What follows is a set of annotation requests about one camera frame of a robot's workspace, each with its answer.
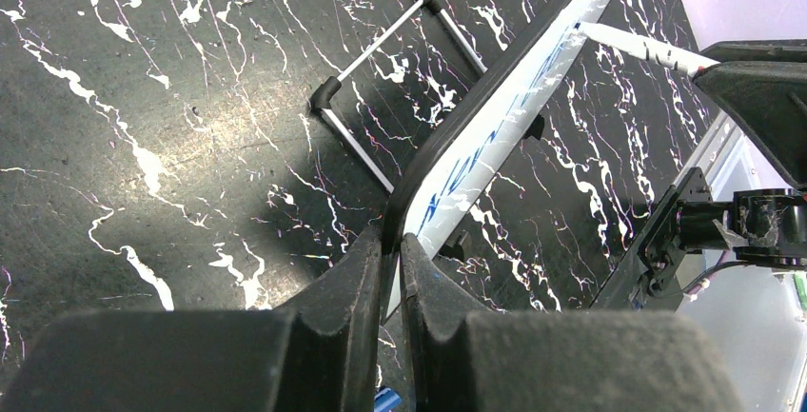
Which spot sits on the white blue whiteboard marker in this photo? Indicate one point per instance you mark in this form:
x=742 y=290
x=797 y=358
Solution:
x=646 y=48

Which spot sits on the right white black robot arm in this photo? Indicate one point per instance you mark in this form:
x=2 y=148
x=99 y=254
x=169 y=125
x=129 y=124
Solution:
x=764 y=227

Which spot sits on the blue marker cap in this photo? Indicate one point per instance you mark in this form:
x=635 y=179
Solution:
x=386 y=400

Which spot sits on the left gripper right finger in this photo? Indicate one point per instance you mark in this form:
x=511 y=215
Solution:
x=467 y=357

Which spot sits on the white whiteboard black frame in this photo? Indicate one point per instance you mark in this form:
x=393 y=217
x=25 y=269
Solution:
x=460 y=158

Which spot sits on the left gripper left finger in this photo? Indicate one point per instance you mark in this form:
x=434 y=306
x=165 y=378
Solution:
x=315 y=352

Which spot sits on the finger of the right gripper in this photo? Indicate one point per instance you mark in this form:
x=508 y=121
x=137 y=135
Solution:
x=767 y=100
x=784 y=50

